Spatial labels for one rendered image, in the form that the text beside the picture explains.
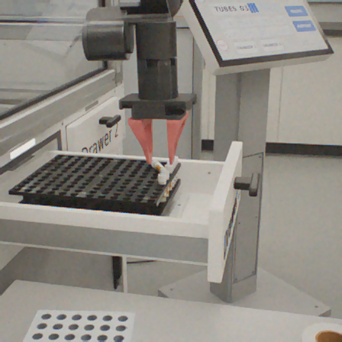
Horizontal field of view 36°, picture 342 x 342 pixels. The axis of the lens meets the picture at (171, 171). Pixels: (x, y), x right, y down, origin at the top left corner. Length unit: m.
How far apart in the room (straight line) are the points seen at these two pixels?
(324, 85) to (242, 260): 2.02
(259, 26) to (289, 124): 2.14
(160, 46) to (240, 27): 0.95
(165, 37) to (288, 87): 3.05
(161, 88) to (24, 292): 0.36
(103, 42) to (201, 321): 0.40
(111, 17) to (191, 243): 0.33
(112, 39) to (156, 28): 0.06
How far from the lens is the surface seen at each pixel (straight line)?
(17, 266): 0.92
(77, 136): 1.02
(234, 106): 1.75
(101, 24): 0.74
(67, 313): 0.68
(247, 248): 1.99
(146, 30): 0.72
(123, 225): 0.70
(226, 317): 0.73
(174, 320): 0.72
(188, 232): 0.68
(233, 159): 0.81
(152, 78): 0.72
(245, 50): 1.61
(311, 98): 3.77
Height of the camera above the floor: 1.19
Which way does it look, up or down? 20 degrees down
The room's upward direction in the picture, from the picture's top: straight up
